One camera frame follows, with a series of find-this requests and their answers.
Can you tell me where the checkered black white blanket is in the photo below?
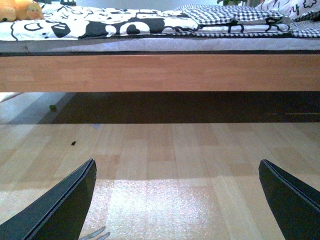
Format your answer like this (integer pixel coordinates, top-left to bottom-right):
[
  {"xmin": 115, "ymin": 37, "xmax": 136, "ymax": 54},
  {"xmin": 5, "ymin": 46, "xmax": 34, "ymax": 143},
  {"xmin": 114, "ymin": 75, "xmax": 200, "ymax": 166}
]
[{"xmin": 176, "ymin": 4, "xmax": 320, "ymax": 39}]

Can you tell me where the wooden bed frame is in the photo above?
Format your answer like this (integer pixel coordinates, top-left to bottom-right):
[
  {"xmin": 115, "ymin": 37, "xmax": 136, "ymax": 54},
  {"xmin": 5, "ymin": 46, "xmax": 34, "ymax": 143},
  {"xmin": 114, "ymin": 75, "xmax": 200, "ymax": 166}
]
[{"xmin": 0, "ymin": 53, "xmax": 320, "ymax": 92}]

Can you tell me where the patterned pillow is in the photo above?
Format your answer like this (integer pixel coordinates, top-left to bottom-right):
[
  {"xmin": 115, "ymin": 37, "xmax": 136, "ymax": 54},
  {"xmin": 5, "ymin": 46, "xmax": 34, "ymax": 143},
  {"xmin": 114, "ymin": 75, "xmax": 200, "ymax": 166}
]
[{"xmin": 255, "ymin": 0, "xmax": 320, "ymax": 22}]

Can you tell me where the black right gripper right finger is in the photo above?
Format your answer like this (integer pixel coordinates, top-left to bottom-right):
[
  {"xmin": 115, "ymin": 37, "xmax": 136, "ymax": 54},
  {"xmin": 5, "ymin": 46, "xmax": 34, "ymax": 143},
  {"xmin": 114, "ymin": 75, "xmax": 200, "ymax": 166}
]
[{"xmin": 258, "ymin": 159, "xmax": 320, "ymax": 240}]

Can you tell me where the white mattress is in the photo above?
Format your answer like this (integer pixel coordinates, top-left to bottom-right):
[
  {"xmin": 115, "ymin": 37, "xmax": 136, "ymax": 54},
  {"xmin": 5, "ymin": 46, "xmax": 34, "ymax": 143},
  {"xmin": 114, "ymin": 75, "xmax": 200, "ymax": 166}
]
[{"xmin": 0, "ymin": 37, "xmax": 320, "ymax": 53}]

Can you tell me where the yellow plush dinosaur toy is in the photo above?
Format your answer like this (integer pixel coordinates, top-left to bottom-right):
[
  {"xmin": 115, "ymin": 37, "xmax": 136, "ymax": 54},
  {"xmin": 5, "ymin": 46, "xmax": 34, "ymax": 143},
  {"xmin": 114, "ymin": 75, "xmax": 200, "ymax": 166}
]
[{"xmin": 0, "ymin": 0, "xmax": 44, "ymax": 23}]

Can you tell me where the small green object on floor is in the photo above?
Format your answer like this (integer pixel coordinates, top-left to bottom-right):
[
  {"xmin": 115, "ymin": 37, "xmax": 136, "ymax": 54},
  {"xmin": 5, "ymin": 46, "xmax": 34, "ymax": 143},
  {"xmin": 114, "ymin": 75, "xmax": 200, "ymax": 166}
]
[{"xmin": 49, "ymin": 105, "xmax": 57, "ymax": 112}]

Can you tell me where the black and white patterned duvet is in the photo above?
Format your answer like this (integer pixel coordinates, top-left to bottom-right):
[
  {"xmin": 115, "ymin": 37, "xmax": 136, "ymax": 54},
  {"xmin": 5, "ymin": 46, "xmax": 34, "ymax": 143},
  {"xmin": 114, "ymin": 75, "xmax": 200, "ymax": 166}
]
[{"xmin": 0, "ymin": 2, "xmax": 293, "ymax": 41}]

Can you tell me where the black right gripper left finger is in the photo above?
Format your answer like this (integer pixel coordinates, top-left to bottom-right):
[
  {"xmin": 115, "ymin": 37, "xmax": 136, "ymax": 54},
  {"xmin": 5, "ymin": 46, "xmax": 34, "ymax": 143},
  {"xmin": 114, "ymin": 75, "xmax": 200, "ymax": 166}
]
[{"xmin": 0, "ymin": 159, "xmax": 97, "ymax": 240}]

